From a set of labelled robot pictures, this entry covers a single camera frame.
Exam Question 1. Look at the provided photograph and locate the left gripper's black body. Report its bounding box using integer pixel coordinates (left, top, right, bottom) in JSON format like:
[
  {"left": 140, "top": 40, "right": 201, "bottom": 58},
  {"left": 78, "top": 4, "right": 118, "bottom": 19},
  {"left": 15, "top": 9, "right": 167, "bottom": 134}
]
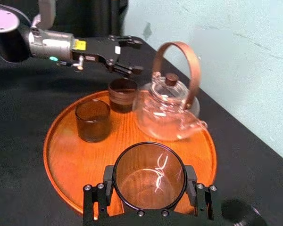
[{"left": 71, "top": 36, "right": 122, "bottom": 68}]

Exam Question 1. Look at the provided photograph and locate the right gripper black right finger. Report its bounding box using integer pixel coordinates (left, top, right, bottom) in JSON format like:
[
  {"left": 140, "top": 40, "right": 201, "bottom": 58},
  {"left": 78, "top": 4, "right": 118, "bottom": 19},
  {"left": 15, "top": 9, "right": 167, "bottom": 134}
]
[{"left": 183, "top": 165, "right": 219, "bottom": 221}]

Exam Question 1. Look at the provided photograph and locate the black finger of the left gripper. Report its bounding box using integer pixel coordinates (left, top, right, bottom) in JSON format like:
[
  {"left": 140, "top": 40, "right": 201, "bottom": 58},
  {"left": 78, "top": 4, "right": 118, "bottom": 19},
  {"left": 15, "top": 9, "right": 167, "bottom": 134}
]
[
  {"left": 107, "top": 61, "right": 145, "bottom": 76},
  {"left": 108, "top": 35, "right": 143, "bottom": 50}
]

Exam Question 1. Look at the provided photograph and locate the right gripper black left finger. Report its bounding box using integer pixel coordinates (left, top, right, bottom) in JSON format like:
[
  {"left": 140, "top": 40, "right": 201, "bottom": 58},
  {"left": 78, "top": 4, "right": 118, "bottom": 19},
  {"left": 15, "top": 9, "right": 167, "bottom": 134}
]
[{"left": 83, "top": 165, "right": 119, "bottom": 221}]

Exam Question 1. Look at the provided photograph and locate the clear drinking glass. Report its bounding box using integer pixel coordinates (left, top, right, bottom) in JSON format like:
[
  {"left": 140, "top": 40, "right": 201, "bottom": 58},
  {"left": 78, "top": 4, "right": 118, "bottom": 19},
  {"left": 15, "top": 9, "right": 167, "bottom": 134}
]
[{"left": 113, "top": 142, "right": 187, "bottom": 211}]

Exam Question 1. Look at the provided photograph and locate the round orange wooden tray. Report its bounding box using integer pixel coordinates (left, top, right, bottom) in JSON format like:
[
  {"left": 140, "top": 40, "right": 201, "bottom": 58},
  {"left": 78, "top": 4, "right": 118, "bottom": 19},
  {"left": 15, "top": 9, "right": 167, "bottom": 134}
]
[{"left": 43, "top": 90, "right": 218, "bottom": 216}]

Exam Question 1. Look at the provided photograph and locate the brown ribbed wooden cup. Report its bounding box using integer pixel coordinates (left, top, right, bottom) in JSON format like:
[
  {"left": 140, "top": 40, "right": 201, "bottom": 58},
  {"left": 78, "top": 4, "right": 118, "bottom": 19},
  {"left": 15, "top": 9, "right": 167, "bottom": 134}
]
[{"left": 108, "top": 78, "right": 139, "bottom": 114}]

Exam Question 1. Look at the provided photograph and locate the dark tinted glass cup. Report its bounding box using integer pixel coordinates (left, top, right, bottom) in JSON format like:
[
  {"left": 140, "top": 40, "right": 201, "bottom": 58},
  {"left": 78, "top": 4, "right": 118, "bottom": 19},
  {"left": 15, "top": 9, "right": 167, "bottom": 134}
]
[{"left": 75, "top": 99, "right": 111, "bottom": 143}]

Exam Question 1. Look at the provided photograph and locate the black table cloth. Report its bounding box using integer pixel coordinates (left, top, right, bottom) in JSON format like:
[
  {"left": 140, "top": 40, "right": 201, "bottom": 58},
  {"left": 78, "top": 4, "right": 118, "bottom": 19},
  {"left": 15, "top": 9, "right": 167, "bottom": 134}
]
[{"left": 0, "top": 35, "right": 283, "bottom": 226}]

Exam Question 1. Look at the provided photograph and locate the thin cable with silver plug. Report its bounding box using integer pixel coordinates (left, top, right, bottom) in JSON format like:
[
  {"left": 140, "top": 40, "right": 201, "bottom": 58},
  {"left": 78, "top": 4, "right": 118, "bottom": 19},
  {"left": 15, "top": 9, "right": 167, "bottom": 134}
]
[{"left": 57, "top": 56, "right": 85, "bottom": 71}]

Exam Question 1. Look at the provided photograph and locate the glass teapot with copper handle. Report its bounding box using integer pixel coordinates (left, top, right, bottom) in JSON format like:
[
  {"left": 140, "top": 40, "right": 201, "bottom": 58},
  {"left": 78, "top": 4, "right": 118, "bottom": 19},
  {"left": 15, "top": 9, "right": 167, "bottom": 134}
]
[{"left": 132, "top": 41, "right": 208, "bottom": 142}]

